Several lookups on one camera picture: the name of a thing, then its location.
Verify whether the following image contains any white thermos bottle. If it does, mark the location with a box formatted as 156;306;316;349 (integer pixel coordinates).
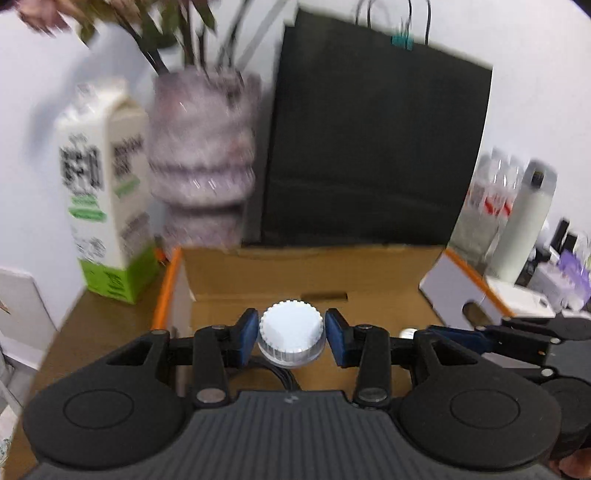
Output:
485;159;557;284

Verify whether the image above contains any black coiled cable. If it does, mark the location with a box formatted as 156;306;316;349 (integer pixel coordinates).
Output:
248;359;302;393

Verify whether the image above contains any white ridged bottle cap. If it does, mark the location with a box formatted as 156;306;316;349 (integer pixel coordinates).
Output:
257;300;327;369

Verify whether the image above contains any black paper shopping bag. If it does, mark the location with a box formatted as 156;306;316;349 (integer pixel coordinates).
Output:
262;10;492;246

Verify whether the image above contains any clear plastic water bottle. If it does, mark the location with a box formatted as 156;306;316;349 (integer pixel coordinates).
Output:
449;148;525;267

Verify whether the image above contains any teal binder clip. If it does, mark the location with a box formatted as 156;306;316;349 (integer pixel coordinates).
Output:
392;33;414;51

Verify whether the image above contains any orange cardboard box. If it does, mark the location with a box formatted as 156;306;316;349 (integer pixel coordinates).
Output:
152;245;512;337

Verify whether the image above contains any dried rose bouquet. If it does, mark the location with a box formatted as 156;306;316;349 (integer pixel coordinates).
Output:
1;0;217;75

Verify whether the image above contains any white wall panel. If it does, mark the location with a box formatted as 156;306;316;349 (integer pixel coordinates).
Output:
0;269;57;370

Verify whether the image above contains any purple ceramic vase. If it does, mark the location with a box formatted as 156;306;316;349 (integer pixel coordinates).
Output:
147;68;262;250

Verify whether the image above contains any white green milk carton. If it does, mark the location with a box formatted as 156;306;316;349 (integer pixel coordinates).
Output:
55;78;157;303

